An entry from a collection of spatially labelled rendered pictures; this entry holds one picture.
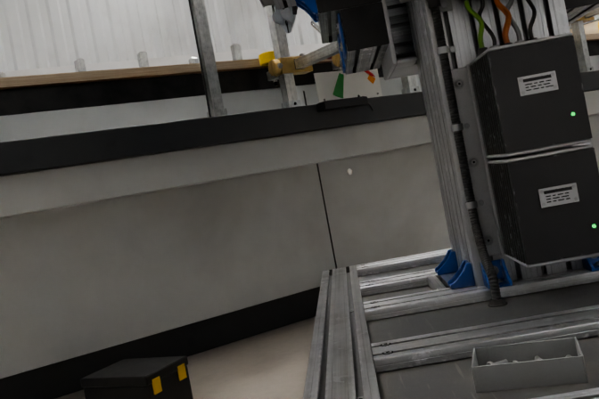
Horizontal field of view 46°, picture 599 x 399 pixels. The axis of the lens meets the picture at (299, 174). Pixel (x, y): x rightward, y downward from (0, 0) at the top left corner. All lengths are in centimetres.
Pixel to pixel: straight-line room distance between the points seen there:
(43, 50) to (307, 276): 743
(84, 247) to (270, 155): 61
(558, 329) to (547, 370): 16
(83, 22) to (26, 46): 78
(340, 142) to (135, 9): 776
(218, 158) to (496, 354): 132
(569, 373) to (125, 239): 156
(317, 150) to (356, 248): 47
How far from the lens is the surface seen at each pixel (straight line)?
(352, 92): 235
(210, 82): 210
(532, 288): 133
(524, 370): 85
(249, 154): 213
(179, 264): 224
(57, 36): 960
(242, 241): 233
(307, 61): 219
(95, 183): 195
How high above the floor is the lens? 49
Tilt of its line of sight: level
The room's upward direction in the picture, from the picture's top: 10 degrees counter-clockwise
